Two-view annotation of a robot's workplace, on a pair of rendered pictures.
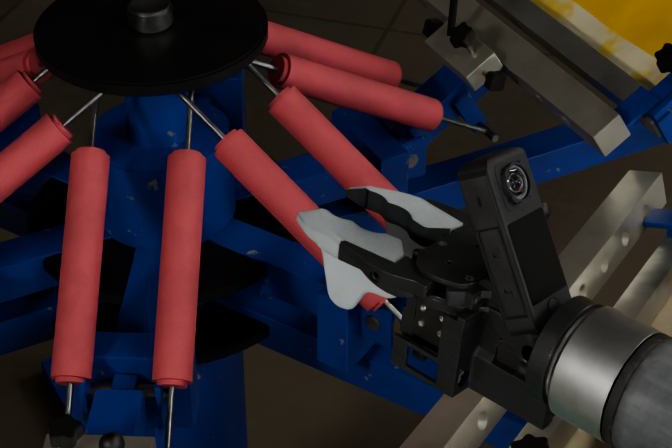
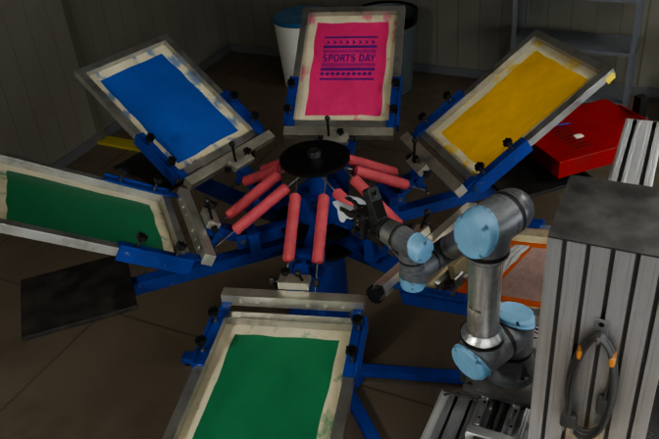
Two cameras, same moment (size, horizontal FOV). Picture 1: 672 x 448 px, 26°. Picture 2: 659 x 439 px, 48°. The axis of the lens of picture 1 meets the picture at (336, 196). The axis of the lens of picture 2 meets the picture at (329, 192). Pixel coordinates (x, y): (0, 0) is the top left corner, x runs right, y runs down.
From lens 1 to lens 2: 131 cm
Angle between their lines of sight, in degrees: 9
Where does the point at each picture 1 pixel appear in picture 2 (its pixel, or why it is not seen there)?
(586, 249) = (446, 225)
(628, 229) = not seen: hidden behind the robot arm
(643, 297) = not seen: hidden behind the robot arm
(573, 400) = (383, 237)
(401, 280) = (351, 214)
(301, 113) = (359, 183)
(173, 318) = (318, 243)
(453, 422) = (395, 271)
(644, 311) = not seen: hidden behind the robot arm
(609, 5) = (468, 149)
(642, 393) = (395, 235)
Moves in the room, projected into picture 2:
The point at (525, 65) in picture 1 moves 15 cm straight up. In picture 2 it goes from (436, 169) to (436, 139)
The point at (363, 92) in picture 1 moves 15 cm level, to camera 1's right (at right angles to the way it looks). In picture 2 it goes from (381, 176) to (415, 177)
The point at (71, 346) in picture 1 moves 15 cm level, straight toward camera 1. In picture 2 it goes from (288, 251) to (290, 272)
